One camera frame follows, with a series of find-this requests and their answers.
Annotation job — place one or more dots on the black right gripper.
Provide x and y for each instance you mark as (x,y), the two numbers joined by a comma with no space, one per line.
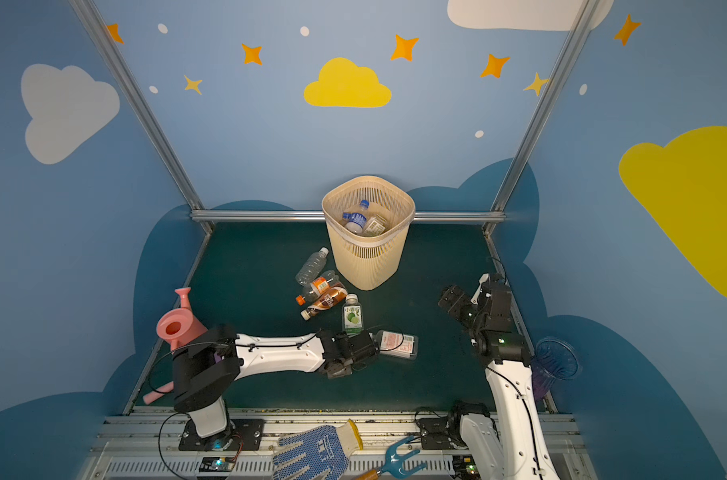
(464,306)

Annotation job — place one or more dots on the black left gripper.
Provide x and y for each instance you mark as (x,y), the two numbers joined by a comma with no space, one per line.
(366,347)

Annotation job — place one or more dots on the pink label white cap bottle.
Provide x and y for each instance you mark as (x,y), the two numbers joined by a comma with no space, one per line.
(397,345)

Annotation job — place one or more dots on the lime label bottle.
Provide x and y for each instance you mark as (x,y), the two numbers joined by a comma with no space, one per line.
(375,226)
(352,315)

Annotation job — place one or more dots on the blue label water bottle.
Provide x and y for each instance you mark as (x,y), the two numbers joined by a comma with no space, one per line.
(356,219)

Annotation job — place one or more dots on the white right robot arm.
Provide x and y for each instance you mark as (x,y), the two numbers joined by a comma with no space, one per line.
(511,445)

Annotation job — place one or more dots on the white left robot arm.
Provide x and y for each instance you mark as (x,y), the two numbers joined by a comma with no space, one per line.
(253,356)

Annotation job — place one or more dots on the beige plastic waste bin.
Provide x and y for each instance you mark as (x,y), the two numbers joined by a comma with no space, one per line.
(368,262)

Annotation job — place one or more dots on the upright lime label bottle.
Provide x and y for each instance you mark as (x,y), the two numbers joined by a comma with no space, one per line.
(352,315)

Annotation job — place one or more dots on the brown coffee drink bottle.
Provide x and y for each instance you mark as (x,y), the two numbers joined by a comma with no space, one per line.
(326,301)

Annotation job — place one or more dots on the orange cap soda bottle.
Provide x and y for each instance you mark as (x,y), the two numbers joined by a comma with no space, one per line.
(317,287)

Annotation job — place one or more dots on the clear plain plastic bottle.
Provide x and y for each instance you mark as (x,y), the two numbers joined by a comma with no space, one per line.
(312,267)

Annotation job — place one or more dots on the blue knitted work glove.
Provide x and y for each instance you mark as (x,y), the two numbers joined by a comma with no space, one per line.
(320,453)

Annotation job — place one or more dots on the blue garden hand fork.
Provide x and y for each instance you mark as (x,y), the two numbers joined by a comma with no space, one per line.
(396,464)

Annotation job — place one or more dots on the pink toy watering can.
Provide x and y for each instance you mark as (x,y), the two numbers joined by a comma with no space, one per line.
(179,326)

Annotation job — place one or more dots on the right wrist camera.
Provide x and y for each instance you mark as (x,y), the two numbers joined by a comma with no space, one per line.
(482,281)

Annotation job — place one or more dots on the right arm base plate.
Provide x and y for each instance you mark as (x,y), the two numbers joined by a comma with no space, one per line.
(434,434)

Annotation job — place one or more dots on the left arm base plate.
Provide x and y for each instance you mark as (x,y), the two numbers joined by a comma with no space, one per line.
(240,435)

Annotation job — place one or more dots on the aluminium frame rail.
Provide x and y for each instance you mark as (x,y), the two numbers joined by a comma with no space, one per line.
(258,109)

